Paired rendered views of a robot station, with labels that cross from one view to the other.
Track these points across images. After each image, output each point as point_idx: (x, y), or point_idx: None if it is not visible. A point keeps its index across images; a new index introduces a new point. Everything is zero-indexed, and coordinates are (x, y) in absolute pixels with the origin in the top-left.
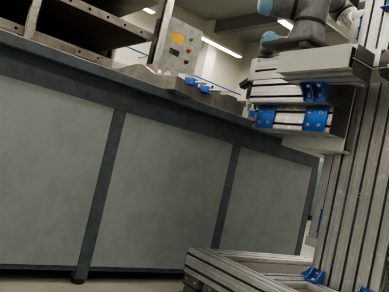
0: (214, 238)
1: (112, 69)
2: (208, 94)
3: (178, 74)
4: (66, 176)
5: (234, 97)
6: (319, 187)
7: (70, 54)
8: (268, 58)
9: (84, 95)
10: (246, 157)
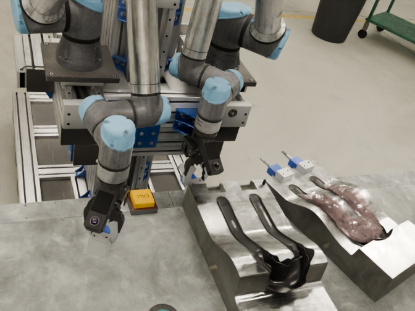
0: None
1: (367, 174)
2: (269, 174)
3: (314, 166)
4: None
5: (225, 181)
6: (146, 159)
7: (398, 172)
8: (240, 94)
9: None
10: None
